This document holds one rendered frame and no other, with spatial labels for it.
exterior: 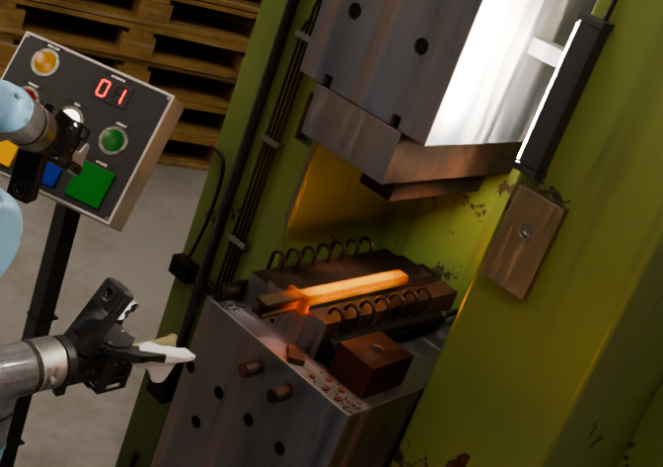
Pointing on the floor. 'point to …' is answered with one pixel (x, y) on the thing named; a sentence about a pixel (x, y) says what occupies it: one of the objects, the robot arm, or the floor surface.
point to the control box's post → (43, 306)
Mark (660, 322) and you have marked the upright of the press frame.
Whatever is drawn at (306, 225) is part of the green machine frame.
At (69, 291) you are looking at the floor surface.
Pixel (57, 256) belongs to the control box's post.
